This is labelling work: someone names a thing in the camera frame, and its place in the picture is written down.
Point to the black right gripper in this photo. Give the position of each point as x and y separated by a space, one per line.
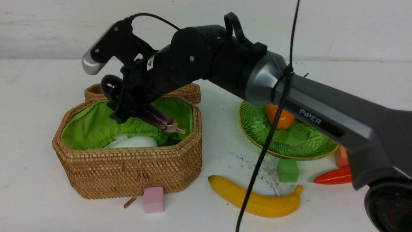
157 75

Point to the purple toy eggplant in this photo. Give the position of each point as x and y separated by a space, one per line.
124 106

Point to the white toy radish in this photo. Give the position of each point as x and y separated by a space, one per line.
123 141

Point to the orange toy mango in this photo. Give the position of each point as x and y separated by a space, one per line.
286 119

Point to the yellow toy banana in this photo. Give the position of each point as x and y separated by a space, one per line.
259 205

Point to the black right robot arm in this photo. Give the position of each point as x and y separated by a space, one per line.
377 138

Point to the green fabric basket liner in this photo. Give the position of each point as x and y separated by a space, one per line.
94 129

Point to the woven rattan basket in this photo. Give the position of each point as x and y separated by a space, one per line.
113 173

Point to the pink foam cube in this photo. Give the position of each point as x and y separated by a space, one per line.
153 200

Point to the green foam cube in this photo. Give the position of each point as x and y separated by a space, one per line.
287 171

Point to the green ribbed glass plate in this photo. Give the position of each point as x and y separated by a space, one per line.
299 142

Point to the salmon foam cube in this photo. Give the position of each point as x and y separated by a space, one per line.
340 156

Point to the orange toy carrot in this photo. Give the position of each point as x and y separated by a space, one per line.
335 177

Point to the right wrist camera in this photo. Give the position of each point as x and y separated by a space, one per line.
111 46

